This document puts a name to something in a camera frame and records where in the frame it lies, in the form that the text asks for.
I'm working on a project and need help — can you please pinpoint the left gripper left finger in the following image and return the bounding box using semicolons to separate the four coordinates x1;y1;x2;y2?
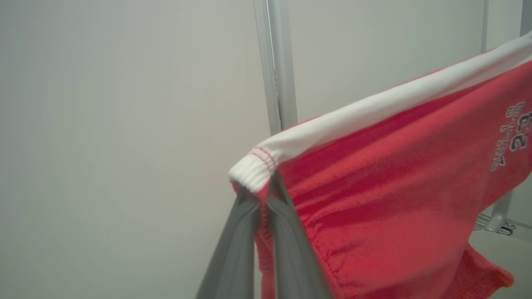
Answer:
195;189;261;299

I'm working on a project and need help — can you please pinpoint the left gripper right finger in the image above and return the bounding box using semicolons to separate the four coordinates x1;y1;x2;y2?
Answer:
266;172;333;299

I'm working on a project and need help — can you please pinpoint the red basketball shorts number 23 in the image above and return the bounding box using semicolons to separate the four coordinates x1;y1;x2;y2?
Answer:
228;31;532;299

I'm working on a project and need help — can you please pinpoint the grey partition post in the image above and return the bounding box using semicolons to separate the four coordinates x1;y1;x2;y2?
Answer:
254;0;298;136

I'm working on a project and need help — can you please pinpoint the grey metal frame post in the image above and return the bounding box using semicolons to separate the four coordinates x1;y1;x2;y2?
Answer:
474;0;532;242

